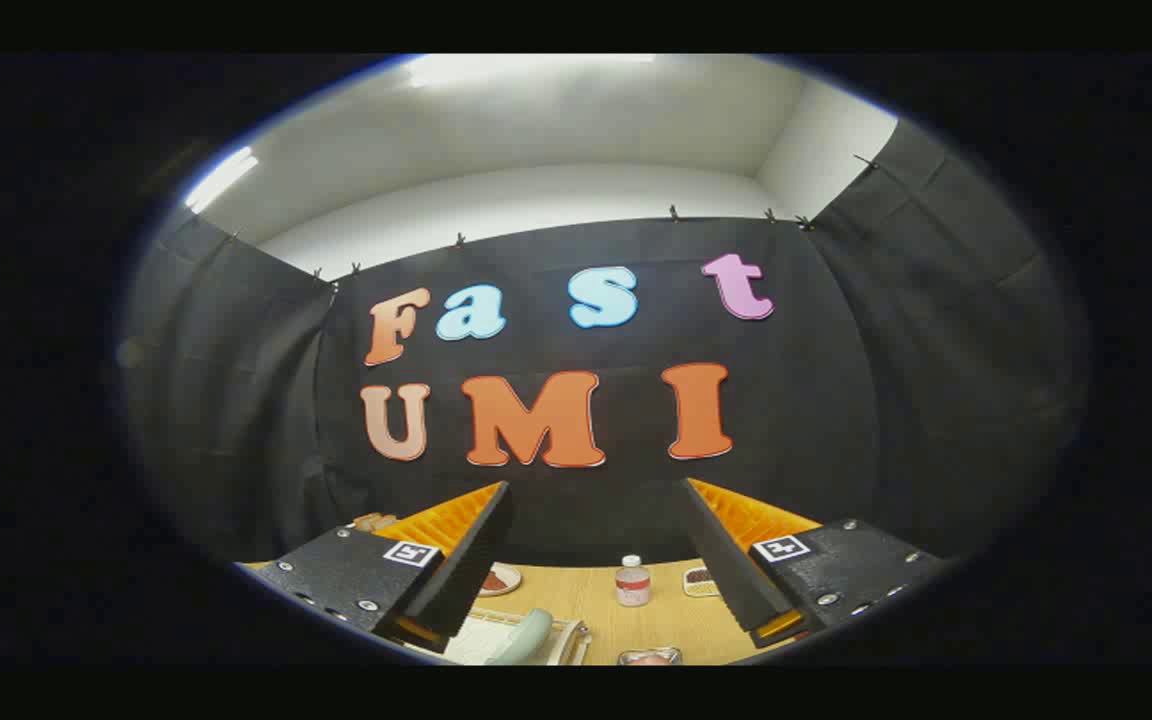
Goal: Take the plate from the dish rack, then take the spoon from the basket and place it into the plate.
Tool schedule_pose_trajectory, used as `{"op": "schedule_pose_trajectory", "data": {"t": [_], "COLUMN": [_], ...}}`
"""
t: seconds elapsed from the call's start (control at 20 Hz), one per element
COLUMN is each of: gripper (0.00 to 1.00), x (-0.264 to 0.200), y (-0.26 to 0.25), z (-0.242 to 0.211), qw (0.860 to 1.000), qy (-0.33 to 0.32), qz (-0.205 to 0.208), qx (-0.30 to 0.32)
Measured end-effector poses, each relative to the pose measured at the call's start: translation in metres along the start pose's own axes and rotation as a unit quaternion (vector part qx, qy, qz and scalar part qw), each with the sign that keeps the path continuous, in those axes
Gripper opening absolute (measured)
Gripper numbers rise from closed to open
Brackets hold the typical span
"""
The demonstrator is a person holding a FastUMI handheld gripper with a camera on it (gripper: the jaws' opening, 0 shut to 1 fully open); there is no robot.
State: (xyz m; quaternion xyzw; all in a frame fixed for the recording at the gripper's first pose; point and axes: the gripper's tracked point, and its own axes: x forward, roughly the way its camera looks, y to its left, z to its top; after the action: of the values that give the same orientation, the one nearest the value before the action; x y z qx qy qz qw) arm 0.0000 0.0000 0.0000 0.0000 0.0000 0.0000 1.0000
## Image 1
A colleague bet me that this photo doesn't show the ceiling light strip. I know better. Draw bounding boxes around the ceiling light strip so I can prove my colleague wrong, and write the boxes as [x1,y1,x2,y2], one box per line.
[184,146,259,214]

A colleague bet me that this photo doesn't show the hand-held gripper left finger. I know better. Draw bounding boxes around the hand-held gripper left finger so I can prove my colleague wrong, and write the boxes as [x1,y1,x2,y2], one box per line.
[254,480,515,653]

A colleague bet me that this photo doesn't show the clear bottle with red label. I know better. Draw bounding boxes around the clear bottle with red label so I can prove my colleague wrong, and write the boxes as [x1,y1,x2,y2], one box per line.
[615,555,652,608]

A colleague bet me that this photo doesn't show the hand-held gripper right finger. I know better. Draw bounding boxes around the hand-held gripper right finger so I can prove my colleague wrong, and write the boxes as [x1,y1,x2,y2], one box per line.
[681,478,957,649]

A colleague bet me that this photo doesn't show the white wire dish rack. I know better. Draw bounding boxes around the white wire dish rack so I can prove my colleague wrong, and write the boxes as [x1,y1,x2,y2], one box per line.
[441,606,593,666]

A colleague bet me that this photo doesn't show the light green plate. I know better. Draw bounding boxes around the light green plate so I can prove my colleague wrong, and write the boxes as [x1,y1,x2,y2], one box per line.
[486,608,555,666]

